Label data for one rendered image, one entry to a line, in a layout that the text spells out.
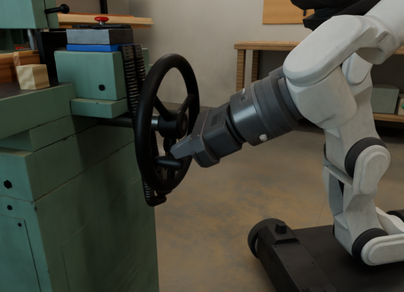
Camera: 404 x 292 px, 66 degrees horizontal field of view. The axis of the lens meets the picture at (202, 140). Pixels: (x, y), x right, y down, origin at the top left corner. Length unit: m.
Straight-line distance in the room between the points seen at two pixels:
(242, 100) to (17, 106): 0.36
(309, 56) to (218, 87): 3.71
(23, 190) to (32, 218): 0.06
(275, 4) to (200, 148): 3.44
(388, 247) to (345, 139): 0.43
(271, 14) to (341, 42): 3.42
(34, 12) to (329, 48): 0.59
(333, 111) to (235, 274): 1.11
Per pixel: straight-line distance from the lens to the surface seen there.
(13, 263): 0.77
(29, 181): 0.62
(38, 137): 0.61
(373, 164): 1.05
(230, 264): 1.51
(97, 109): 0.62
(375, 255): 1.26
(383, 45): 0.47
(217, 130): 0.46
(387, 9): 0.49
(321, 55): 0.42
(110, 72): 0.62
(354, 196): 1.08
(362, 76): 0.95
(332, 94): 0.44
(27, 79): 0.63
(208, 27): 4.12
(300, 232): 1.47
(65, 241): 0.73
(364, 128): 1.05
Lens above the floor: 1.00
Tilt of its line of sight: 20 degrees down
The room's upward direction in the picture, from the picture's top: straight up
